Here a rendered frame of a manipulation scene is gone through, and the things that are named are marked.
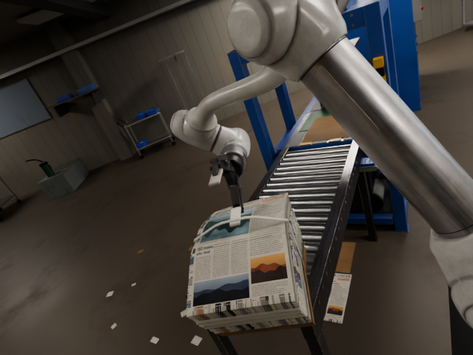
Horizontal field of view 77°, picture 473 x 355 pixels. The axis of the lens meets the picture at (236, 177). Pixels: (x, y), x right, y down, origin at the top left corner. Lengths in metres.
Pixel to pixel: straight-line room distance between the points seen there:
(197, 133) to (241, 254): 0.42
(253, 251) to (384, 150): 0.43
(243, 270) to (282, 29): 0.56
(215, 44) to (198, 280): 6.19
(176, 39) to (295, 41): 6.32
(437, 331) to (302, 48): 1.75
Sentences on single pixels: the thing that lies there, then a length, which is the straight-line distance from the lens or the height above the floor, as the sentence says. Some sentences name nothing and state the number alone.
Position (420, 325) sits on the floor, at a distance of 2.05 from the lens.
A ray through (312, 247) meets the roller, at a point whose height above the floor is 0.79.
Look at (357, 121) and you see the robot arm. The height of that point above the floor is 1.49.
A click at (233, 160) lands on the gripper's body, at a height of 1.34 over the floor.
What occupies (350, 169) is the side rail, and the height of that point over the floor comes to 0.80.
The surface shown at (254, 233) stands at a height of 1.18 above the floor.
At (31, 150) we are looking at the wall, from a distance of 8.18.
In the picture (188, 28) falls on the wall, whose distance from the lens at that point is 6.79.
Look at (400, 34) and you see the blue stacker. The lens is 4.28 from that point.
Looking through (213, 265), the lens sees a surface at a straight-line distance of 0.85.
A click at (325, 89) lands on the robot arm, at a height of 1.55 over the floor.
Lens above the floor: 1.69
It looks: 25 degrees down
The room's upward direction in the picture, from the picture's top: 22 degrees counter-clockwise
